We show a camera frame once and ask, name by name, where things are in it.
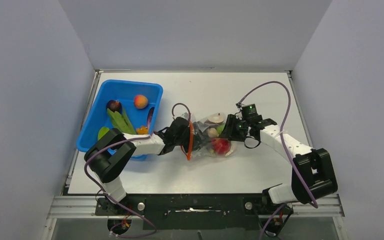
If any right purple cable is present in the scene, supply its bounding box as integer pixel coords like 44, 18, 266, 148
236, 80, 319, 210

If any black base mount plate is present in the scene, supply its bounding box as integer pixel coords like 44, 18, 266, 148
95, 193, 294, 232

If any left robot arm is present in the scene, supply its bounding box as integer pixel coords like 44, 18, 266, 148
84, 117, 203, 203

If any green fake lime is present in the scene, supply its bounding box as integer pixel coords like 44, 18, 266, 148
97, 126, 110, 141

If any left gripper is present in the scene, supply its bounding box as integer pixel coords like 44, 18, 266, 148
174, 122, 210, 153

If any clear zip top bag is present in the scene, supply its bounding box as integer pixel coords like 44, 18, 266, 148
181, 112, 238, 161

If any blue plastic bin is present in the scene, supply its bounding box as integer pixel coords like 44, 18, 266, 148
76, 79, 164, 158

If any orange fake corn piece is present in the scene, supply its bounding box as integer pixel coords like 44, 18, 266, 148
136, 125, 149, 135

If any fake dark plum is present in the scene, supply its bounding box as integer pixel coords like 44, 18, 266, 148
106, 100, 123, 113

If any fake purple eggplant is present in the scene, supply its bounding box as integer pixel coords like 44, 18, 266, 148
146, 107, 155, 132

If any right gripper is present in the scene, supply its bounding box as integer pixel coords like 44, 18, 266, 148
221, 114, 250, 142

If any fake peach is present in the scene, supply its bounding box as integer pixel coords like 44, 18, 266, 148
133, 94, 149, 110

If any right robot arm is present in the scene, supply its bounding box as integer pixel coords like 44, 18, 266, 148
220, 104, 338, 214

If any green fake leafy vegetable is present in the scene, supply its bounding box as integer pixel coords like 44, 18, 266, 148
106, 108, 137, 135

